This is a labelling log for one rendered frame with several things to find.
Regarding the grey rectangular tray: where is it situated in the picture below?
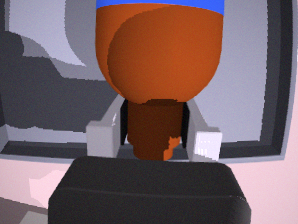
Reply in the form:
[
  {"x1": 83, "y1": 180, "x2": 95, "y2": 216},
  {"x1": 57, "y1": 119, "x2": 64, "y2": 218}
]
[{"x1": 0, "y1": 0, "x2": 298, "y2": 164}]

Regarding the brown bottle with blue label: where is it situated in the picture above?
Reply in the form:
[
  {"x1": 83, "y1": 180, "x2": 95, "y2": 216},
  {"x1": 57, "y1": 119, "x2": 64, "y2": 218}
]
[{"x1": 95, "y1": 0, "x2": 224, "y2": 161}]

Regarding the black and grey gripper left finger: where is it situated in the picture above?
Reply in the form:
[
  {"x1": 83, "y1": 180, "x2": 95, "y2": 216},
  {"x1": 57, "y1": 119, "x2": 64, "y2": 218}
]
[{"x1": 86, "y1": 94, "x2": 128, "y2": 158}]

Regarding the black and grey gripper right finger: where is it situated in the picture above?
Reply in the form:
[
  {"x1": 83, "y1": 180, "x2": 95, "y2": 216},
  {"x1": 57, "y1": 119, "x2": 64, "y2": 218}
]
[{"x1": 181, "y1": 98, "x2": 222, "y2": 162}]

